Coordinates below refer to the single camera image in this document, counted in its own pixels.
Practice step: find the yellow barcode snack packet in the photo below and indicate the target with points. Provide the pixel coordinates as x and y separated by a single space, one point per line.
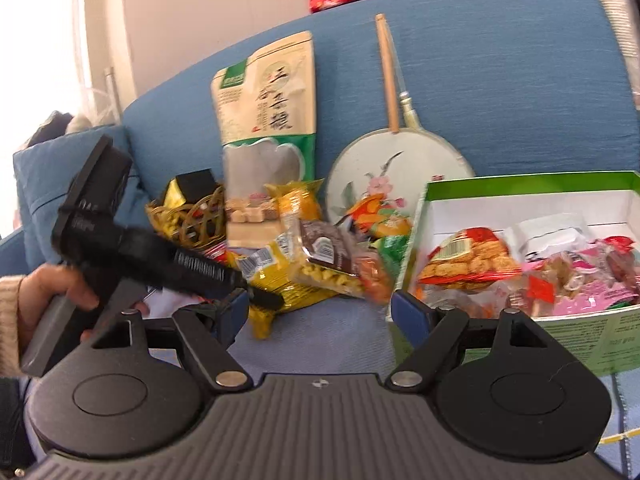
260 325

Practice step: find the gold foil packet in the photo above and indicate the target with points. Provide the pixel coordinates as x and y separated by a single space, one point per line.
172 195

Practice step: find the person's left forearm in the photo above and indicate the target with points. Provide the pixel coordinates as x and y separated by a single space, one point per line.
9 325

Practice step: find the beige grain snack pouch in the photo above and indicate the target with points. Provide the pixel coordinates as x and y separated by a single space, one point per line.
270 90

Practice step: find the green clear snack packet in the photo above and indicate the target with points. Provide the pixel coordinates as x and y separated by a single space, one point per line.
395 255

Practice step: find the blue sofa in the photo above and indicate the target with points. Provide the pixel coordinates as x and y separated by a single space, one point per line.
500 85

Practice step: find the orange snack packet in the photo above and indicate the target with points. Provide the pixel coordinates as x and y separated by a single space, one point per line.
380 215

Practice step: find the person's left hand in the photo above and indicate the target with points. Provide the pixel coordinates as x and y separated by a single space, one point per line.
47 287

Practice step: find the woven bamboo basket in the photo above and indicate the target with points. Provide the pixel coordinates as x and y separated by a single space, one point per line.
195 225

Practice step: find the red clear snack packet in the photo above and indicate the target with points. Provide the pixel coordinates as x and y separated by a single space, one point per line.
375 280

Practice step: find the small black box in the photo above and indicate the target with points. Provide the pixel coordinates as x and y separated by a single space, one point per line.
197 185

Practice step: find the small yellow snack packet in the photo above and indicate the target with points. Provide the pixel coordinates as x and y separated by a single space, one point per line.
295 202

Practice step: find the white metal rack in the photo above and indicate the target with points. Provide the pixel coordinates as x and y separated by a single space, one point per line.
107 95

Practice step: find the red fried snack packet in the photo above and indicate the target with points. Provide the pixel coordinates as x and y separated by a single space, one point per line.
465 260

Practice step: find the green cardboard box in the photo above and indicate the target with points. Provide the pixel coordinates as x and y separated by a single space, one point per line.
575 340

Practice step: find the blue cushion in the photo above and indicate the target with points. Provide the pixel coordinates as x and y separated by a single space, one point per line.
40 185

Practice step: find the round painted hand fan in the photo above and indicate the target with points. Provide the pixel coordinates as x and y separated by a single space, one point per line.
400 175

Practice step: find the dark cloth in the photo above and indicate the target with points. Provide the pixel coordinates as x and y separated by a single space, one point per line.
50 127

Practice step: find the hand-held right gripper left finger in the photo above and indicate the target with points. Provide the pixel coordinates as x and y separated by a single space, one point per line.
235 312

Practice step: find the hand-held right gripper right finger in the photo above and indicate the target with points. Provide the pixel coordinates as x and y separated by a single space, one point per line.
412 312

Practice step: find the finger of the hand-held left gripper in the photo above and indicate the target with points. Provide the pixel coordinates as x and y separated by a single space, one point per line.
262 299

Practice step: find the light blue striped sheet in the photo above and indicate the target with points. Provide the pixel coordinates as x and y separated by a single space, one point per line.
340 340

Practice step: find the brown label peanut packet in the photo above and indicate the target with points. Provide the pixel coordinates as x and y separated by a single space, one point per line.
325 250

